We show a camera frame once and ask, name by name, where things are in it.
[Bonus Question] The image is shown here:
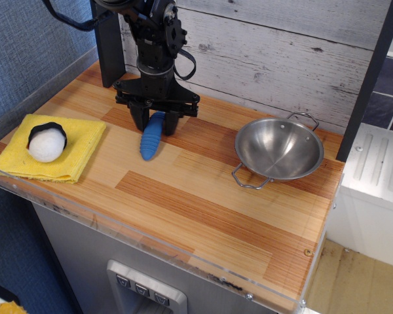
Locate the grey dispenser button panel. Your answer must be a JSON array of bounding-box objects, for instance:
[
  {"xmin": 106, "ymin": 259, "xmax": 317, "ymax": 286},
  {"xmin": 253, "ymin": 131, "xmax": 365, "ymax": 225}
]
[{"xmin": 107, "ymin": 260, "xmax": 188, "ymax": 313}]

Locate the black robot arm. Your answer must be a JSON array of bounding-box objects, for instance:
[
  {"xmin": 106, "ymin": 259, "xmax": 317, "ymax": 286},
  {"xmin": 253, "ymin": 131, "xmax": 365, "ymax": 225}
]
[{"xmin": 99, "ymin": 1, "xmax": 200, "ymax": 135}]

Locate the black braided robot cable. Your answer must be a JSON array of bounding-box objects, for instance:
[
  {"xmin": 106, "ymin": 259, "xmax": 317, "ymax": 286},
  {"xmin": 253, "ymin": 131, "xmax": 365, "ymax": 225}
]
[{"xmin": 41, "ymin": 0, "xmax": 115, "ymax": 33}]

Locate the white and black rice ball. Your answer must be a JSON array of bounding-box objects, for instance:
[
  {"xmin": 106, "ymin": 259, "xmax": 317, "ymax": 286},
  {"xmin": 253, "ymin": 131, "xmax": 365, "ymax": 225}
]
[{"xmin": 27, "ymin": 122, "xmax": 67, "ymax": 163}]

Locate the dark grey right post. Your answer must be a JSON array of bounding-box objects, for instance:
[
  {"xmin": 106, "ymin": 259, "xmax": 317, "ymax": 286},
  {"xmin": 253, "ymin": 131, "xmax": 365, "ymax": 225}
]
[{"xmin": 336, "ymin": 1, "xmax": 393, "ymax": 162}]

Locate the blue handled metal fork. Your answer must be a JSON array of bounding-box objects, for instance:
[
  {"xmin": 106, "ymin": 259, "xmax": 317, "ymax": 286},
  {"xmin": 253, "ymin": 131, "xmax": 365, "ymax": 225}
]
[{"xmin": 140, "ymin": 111, "xmax": 165, "ymax": 161}]

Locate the steel toy fridge cabinet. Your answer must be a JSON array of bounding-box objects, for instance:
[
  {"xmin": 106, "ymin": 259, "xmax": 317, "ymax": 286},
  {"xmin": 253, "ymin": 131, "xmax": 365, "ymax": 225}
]
[{"xmin": 33, "ymin": 202, "xmax": 300, "ymax": 313}]

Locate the white ribbed appliance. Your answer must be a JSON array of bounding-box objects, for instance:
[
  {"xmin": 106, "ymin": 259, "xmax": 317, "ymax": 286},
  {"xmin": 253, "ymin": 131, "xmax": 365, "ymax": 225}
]
[{"xmin": 327, "ymin": 124, "xmax": 393, "ymax": 265}]

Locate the yellow and black object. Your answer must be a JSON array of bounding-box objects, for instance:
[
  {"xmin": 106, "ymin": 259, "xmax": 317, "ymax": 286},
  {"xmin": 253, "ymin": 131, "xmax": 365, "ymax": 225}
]
[{"xmin": 0, "ymin": 299, "xmax": 27, "ymax": 314}]

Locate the yellow folded towel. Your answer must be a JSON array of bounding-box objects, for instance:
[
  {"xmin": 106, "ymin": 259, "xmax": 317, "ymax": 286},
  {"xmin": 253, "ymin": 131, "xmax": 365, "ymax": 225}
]
[{"xmin": 0, "ymin": 114, "xmax": 106, "ymax": 184}]

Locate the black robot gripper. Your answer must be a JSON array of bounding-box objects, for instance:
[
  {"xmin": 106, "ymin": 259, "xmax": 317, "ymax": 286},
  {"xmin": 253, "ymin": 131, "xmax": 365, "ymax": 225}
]
[{"xmin": 113, "ymin": 61, "xmax": 200, "ymax": 135}]

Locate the steel bowl with wire handles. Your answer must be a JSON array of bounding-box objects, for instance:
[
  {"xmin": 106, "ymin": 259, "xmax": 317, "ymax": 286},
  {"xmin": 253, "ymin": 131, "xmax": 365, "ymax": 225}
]
[{"xmin": 232, "ymin": 112, "xmax": 324, "ymax": 190}]

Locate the clear acrylic front guard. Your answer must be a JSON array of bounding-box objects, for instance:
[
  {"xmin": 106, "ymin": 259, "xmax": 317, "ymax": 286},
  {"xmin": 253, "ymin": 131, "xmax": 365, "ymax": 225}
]
[{"xmin": 0, "ymin": 165, "xmax": 345, "ymax": 311}]

